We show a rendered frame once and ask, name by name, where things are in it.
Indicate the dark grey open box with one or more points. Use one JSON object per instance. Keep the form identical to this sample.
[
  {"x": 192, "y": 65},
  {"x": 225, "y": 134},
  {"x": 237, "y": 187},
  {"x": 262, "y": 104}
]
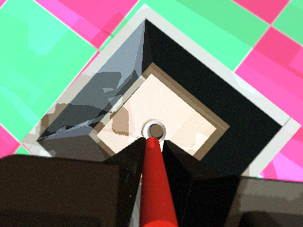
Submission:
[{"x": 250, "y": 129}]

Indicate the red peg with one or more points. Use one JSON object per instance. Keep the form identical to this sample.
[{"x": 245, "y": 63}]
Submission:
[{"x": 156, "y": 205}]

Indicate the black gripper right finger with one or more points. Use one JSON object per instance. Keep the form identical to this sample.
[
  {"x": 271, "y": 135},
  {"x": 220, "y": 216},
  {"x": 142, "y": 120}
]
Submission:
[{"x": 202, "y": 197}]

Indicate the cream plate with hole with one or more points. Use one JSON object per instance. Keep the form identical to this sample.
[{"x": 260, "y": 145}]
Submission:
[{"x": 154, "y": 103}]

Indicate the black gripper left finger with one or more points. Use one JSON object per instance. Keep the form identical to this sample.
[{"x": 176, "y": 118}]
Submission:
[{"x": 106, "y": 190}]

